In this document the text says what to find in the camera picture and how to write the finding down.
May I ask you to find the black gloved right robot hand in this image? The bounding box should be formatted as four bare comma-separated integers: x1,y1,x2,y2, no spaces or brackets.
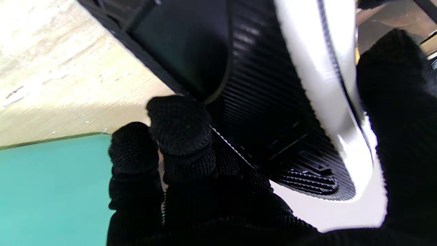
107,29,437,246

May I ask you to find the yellow canvas sneaker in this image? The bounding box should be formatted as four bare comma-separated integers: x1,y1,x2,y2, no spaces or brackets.
77,0,374,202

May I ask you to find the green plastic basin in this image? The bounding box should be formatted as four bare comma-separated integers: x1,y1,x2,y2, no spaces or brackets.
0,133,115,246

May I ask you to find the small wooden black-legged table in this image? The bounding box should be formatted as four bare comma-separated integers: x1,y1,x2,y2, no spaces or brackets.
355,0,437,57

